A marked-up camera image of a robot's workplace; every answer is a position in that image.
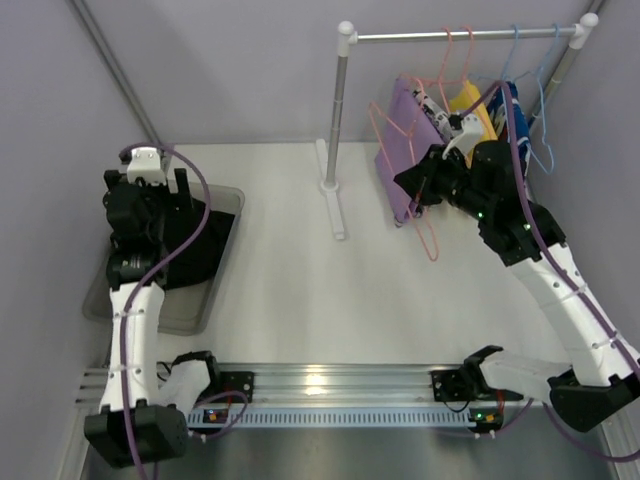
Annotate blue slotted cable duct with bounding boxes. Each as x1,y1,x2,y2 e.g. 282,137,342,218
187,407,475,429

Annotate purple trousers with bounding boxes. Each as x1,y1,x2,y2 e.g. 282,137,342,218
375,80,442,225

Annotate aluminium mounting rail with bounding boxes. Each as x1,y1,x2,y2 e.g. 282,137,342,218
75,363,621,407

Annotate blue white print trousers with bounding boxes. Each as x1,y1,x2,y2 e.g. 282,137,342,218
484,81,532,181

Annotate empty light blue hanger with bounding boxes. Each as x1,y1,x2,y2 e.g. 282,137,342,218
515,23,560,176

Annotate grey plastic bin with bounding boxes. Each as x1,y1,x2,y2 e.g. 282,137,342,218
82,182,246,337

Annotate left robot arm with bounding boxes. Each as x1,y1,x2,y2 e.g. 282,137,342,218
84,169,220,469

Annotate black white print trousers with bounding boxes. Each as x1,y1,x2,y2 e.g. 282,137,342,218
411,89,454,144

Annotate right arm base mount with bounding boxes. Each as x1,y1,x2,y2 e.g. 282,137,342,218
430,367,524,403

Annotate white metal clothes rack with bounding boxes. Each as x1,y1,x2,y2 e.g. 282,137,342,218
315,11,600,241

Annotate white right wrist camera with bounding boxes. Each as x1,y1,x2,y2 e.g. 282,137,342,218
443,113,484,159

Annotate pink hanger of black trousers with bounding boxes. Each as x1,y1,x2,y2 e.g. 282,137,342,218
368,92,440,262

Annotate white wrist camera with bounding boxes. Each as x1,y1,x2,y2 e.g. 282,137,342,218
120,147,170,186
443,113,484,159

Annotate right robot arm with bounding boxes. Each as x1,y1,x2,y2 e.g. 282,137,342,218
394,140,639,433

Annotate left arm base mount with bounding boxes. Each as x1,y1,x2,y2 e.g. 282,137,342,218
198,370,255,403

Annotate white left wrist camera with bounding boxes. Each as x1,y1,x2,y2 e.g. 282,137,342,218
120,147,170,186

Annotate yellow trousers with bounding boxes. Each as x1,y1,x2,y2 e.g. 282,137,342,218
447,79,501,166

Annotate light blue hanger with trousers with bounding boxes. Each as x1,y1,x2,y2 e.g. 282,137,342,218
469,24,521,84

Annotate pink hanger of purple trousers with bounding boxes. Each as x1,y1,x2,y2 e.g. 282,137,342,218
390,74,458,136

